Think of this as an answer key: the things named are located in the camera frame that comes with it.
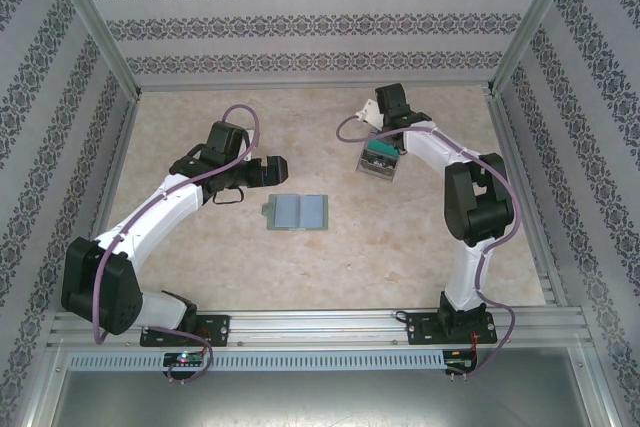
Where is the slotted grey cable duct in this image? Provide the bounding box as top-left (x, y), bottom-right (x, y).
top-left (67, 350), bottom-right (446, 371)

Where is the green card holder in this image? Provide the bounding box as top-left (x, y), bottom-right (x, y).
top-left (261, 192), bottom-right (330, 233)

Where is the aluminium mounting rail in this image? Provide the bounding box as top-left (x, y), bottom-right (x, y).
top-left (47, 309), bottom-right (586, 348)

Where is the teal card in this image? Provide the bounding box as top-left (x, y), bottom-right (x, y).
top-left (366, 139), bottom-right (399, 158)

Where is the aluminium frame post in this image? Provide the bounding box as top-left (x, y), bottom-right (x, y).
top-left (39, 0), bottom-right (142, 98)
top-left (485, 0), bottom-right (586, 97)

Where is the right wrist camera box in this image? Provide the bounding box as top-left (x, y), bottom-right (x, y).
top-left (356, 99), bottom-right (384, 124)

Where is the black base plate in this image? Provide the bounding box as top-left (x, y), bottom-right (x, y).
top-left (139, 314), bottom-right (232, 348)
top-left (405, 311), bottom-right (499, 347)

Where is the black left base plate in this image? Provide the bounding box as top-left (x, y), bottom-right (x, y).
top-left (139, 314), bottom-right (232, 348)

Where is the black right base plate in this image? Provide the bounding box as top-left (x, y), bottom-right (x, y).
top-left (405, 311), bottom-right (499, 347)

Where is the dark printed card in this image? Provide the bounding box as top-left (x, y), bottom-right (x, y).
top-left (360, 154), bottom-right (396, 173)

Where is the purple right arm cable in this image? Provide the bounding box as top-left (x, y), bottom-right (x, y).
top-left (335, 114), bottom-right (524, 378)

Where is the circuit board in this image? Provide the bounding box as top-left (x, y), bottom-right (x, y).
top-left (163, 352), bottom-right (205, 367)
top-left (446, 349), bottom-right (476, 373)

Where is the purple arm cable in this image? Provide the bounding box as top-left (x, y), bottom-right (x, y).
top-left (335, 114), bottom-right (524, 378)
top-left (92, 104), bottom-right (264, 384)

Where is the clear plastic card box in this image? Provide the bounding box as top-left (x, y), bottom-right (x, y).
top-left (354, 132), bottom-right (403, 183)

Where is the left circuit board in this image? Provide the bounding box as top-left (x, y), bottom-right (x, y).
top-left (163, 352), bottom-right (205, 367)

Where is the right circuit board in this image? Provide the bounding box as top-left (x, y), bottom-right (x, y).
top-left (446, 349), bottom-right (476, 373)

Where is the aluminium side rail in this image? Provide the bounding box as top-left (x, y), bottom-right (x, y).
top-left (487, 94), bottom-right (569, 307)
top-left (67, 94), bottom-right (144, 312)

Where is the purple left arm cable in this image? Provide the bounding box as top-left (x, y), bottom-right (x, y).
top-left (92, 104), bottom-right (264, 384)

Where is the grey metal panel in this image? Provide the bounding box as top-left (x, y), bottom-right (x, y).
top-left (47, 369), bottom-right (596, 427)

